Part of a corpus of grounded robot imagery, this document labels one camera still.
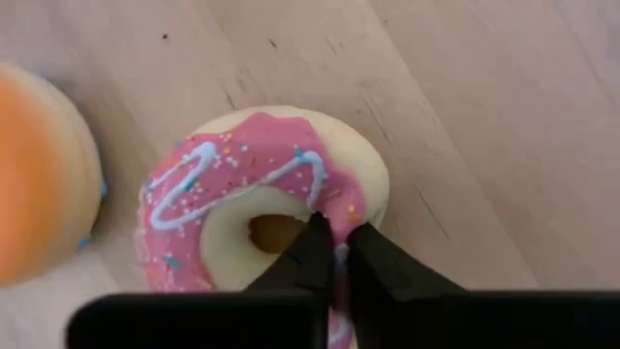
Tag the large orange toy donut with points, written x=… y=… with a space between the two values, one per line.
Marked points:
x=39 y=184

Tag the pink frosted toy donut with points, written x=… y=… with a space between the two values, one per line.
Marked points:
x=242 y=160

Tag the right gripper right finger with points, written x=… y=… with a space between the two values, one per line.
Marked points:
x=387 y=271

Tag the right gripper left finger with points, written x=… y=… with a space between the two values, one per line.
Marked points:
x=310 y=262

